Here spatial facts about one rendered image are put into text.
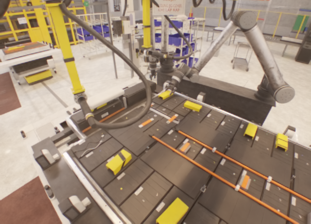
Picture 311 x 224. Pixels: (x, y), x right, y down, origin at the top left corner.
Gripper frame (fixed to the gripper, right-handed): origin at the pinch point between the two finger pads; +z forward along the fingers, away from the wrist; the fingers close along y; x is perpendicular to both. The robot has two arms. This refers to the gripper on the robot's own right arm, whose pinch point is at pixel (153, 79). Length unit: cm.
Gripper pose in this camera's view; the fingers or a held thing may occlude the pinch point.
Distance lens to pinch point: 228.9
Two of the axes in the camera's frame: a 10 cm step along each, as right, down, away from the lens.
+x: -8.2, -3.3, 4.7
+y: 5.8, -4.7, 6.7
